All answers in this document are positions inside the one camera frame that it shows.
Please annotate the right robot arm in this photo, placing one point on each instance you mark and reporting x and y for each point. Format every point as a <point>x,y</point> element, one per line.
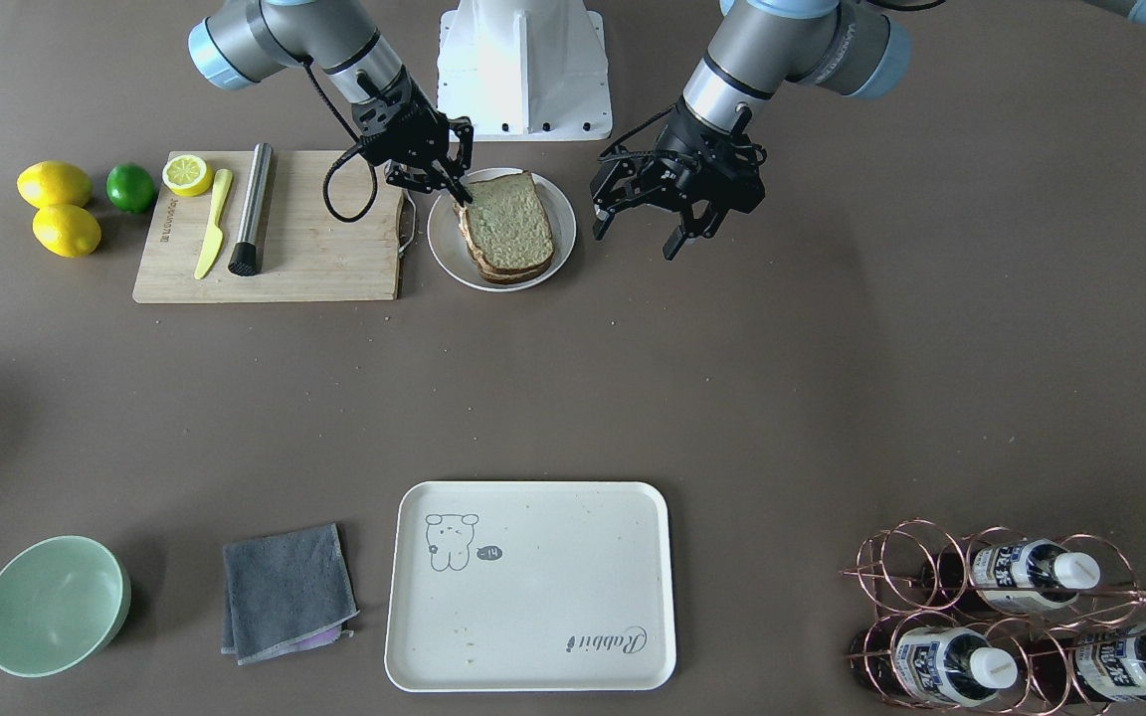
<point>248,41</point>

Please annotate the grey folded cloth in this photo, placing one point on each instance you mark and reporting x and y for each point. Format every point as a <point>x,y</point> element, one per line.
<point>285,593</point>

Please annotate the cream rabbit tray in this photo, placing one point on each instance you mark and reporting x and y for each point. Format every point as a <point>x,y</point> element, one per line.
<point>531,586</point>

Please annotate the upper bottle in rack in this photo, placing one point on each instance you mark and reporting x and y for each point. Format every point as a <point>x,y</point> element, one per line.
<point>1017,578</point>

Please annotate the bread slice on plate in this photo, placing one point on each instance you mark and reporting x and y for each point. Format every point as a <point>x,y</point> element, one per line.
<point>511,278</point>

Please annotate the green lime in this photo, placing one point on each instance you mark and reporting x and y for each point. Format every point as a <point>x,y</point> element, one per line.
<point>130,188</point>

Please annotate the lower bottle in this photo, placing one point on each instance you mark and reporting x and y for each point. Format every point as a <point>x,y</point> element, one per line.
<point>939,666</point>
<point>1097,668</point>

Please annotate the green bowl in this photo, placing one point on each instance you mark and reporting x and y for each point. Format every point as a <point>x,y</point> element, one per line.
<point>61,601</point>

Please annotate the yellow plastic knife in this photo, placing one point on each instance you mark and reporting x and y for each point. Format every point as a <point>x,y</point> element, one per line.
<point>213,233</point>

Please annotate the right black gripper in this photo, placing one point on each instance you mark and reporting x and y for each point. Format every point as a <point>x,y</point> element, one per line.
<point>404,132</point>

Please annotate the copper wire bottle rack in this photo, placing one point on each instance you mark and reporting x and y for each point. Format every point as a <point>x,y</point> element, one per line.
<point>1000,622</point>

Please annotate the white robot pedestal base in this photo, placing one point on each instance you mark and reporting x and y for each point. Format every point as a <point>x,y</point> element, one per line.
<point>525,70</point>

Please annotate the bread slice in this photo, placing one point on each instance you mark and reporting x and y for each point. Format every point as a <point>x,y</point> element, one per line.
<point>506,227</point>
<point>511,278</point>

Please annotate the half cut lemon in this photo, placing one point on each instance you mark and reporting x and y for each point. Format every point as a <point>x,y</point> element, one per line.
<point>188,175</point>

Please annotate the yellow lemon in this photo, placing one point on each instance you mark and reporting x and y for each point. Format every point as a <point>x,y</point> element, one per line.
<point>67,231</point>
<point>54,182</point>

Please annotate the wooden cutting board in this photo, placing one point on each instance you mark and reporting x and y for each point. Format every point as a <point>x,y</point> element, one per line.
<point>305,256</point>

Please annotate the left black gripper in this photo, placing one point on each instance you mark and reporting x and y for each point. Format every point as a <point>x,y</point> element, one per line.
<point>655,177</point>

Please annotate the upper yellow lemon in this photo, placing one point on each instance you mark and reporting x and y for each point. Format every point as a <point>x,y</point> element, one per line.
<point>54,182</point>

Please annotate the white round plate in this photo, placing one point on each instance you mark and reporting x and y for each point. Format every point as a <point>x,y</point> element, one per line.
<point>449,247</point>

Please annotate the lower yellow lemon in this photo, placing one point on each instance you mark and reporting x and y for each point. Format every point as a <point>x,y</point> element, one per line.
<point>67,231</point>

